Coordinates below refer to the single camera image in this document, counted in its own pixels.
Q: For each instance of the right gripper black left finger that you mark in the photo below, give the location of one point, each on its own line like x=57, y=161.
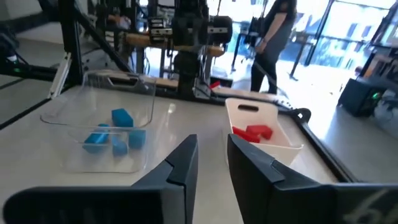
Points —
x=174, y=193

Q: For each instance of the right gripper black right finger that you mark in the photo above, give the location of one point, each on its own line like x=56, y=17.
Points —
x=264, y=193

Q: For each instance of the long red block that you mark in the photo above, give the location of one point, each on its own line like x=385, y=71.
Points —
x=248, y=137

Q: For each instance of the red rectangular block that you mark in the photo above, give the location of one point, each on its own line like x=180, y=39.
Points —
x=261, y=130

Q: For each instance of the blue cube block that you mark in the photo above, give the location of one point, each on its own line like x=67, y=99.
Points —
x=137, y=139

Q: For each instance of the small blue block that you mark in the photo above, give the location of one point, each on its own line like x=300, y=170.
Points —
x=119, y=148

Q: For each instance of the long blue block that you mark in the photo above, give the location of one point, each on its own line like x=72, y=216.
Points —
x=122, y=118

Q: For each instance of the blue cylinder block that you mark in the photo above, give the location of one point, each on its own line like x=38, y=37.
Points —
x=96, y=138

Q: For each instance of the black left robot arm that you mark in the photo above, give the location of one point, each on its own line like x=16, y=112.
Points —
x=186, y=68

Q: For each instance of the white plastic bin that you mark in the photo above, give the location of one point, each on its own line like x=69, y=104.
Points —
x=267, y=116

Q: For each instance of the black computer case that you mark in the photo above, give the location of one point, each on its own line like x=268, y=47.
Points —
x=354, y=96

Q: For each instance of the clear plastic bin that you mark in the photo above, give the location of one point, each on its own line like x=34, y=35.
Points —
x=77, y=102

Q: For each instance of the person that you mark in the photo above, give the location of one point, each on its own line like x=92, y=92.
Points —
x=273, y=40

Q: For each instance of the wooden workbench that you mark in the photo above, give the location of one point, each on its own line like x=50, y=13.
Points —
x=136, y=40

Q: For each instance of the black shelving rack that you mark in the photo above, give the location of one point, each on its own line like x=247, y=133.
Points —
x=382, y=62

